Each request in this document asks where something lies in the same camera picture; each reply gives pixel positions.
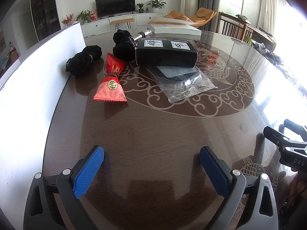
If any wooden bench stool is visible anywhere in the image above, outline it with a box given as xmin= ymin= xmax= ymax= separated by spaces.
xmin=110 ymin=18 xmax=135 ymax=31

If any clear bag dark cloth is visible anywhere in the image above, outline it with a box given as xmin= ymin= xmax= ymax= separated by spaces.
xmin=146 ymin=66 xmax=216 ymax=103

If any gold cosmetic tube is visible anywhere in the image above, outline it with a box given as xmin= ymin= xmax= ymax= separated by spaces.
xmin=132 ymin=29 xmax=153 ymax=41

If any large white box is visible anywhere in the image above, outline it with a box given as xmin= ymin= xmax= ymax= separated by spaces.
xmin=1 ymin=23 xmax=85 ymax=229

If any white tv cabinet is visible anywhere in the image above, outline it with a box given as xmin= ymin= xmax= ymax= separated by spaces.
xmin=81 ymin=13 xmax=163 ymax=38

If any flat white gift box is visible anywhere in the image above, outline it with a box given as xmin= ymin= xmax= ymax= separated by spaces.
xmin=147 ymin=17 xmax=201 ymax=36

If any black velvet scrunchie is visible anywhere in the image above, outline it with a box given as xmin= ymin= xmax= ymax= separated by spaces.
xmin=66 ymin=45 xmax=102 ymax=76
xmin=113 ymin=29 xmax=136 ymax=62

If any green potted plant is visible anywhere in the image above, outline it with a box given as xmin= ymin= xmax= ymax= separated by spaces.
xmin=77 ymin=10 xmax=91 ymax=24
xmin=147 ymin=0 xmax=167 ymax=13

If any wooden dining chair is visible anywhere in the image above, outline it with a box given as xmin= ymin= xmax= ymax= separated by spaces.
xmin=216 ymin=12 xmax=247 ymax=40

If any person's right hand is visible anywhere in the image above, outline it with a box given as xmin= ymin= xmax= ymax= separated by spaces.
xmin=288 ymin=168 xmax=306 ymax=203

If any dark display cabinet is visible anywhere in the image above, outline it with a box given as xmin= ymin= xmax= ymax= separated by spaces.
xmin=30 ymin=0 xmax=61 ymax=41

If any black flat television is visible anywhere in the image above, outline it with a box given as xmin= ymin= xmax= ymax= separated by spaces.
xmin=95 ymin=0 xmax=136 ymax=18

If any red flower vase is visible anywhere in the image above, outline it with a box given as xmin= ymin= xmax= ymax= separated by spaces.
xmin=61 ymin=14 xmax=74 ymax=27

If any small potted plant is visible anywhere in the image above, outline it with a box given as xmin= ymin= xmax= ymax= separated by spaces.
xmin=137 ymin=3 xmax=144 ymax=14

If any black rectangular box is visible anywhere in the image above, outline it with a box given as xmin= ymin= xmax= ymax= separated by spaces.
xmin=136 ymin=38 xmax=198 ymax=67

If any red snack packet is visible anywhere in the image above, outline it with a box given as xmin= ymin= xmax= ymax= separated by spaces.
xmin=93 ymin=53 xmax=127 ymax=102

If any green potted plant right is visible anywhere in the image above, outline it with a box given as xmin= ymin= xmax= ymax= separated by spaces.
xmin=147 ymin=0 xmax=167 ymax=13

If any green potted plant left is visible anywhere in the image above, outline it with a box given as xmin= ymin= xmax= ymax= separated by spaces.
xmin=77 ymin=10 xmax=91 ymax=24

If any orange lounge chair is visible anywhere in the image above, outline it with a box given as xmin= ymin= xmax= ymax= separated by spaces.
xmin=164 ymin=7 xmax=216 ymax=28

